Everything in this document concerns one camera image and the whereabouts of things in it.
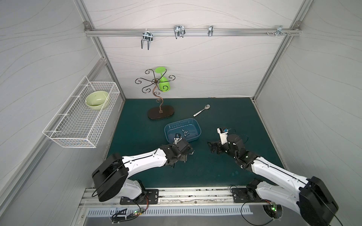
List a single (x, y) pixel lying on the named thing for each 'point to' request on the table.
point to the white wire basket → (79, 120)
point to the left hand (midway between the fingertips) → (181, 153)
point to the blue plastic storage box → (189, 129)
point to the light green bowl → (96, 100)
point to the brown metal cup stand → (160, 111)
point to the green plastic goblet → (164, 85)
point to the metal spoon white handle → (207, 107)
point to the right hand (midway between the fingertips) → (215, 139)
